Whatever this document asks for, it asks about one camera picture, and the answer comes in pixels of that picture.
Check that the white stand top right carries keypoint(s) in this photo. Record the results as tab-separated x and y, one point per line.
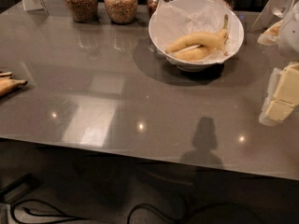
274	9

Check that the yellow banana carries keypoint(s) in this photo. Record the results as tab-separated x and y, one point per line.
198	39
195	54

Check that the left glass jar of grains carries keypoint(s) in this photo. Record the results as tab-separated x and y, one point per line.
82	10

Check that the white paper liner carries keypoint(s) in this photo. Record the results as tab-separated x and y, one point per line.
178	18

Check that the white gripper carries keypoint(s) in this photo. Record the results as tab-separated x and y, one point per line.
290	36

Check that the white bowl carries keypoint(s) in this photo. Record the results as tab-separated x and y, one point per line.
195	34

